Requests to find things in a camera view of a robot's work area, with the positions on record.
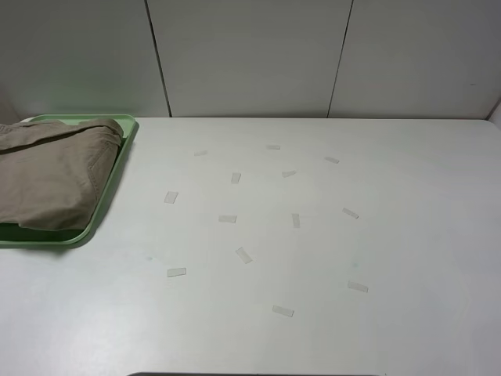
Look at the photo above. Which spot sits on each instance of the khaki shorts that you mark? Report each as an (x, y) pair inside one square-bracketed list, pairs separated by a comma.
[(54, 174)]

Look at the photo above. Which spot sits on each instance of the green plastic tray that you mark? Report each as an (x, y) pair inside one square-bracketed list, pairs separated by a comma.
[(16, 237)]

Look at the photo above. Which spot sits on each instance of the clear tape piece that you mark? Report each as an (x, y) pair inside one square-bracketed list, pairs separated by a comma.
[(332, 160), (170, 197), (242, 254), (283, 311), (288, 173), (227, 218), (176, 272), (351, 213), (296, 220), (357, 287), (235, 178)]

